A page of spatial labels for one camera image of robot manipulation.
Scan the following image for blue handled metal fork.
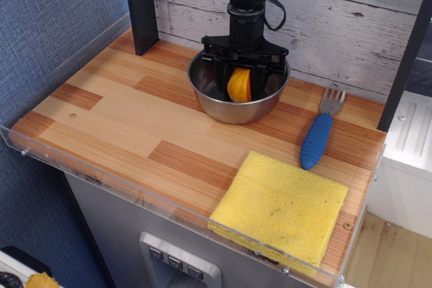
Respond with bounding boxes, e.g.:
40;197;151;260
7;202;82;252
299;88;346;170

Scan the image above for clear acrylic edge guard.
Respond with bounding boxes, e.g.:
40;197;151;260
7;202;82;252
1;30;385;287

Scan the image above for black vertical post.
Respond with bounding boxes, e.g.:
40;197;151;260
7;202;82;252
128;0;159;56
377;0;431;132

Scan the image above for black right vertical post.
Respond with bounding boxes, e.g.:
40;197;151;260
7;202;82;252
377;0;431;132

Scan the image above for yellow sponge cloth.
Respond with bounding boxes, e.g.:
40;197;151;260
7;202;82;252
207;151;348;272

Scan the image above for silver toy fridge cabinet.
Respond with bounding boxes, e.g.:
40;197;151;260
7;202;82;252
66;174;306;287

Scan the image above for black left vertical post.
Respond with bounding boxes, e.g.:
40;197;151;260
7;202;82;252
128;0;159;56

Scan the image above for white toy sink unit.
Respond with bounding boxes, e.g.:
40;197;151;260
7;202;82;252
367;91;431;237

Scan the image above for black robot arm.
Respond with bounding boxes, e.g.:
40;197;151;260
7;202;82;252
202;0;288;100

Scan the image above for yellow black object bottom left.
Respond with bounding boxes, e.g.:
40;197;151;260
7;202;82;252
1;246;51;285

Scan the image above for stainless steel bowl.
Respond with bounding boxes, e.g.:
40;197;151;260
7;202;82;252
188;51;290;124

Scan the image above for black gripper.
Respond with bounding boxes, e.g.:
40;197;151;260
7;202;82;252
201;11;288;101

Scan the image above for silver dispenser button panel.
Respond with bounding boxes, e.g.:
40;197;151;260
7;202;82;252
139;231;222;287

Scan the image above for orange toy fruit half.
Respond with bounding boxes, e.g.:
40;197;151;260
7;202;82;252
227;67;252;103

